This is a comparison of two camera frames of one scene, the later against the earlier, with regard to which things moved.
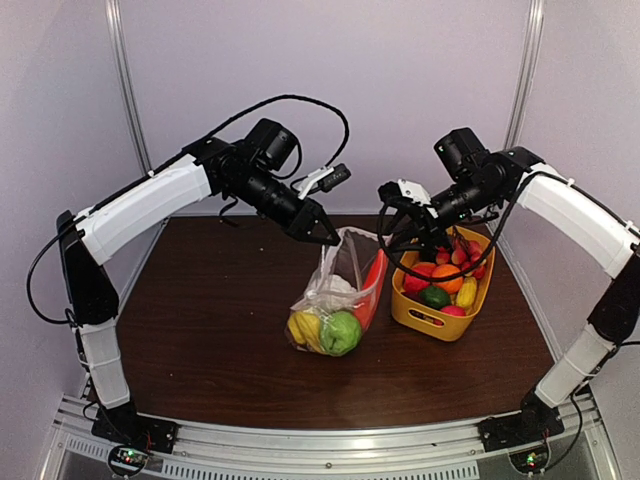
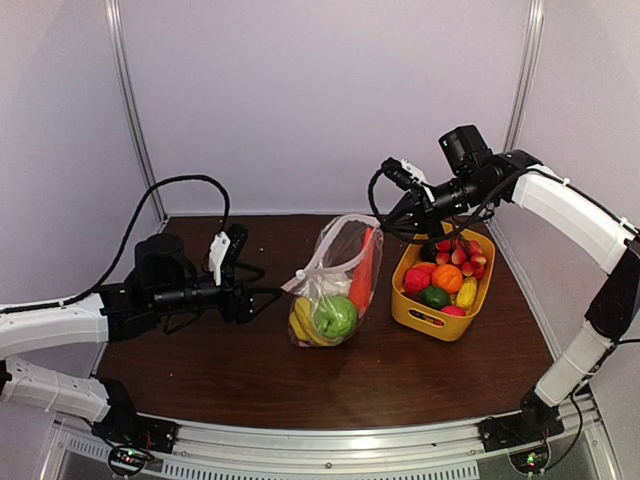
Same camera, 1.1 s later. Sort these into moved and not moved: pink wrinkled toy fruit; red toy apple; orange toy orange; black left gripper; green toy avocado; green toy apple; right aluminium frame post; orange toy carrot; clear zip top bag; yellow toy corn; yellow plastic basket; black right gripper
Moved: black left gripper; clear zip top bag; orange toy carrot; green toy apple
Not moved: right aluminium frame post; yellow plastic basket; yellow toy corn; pink wrinkled toy fruit; orange toy orange; red toy apple; green toy avocado; black right gripper
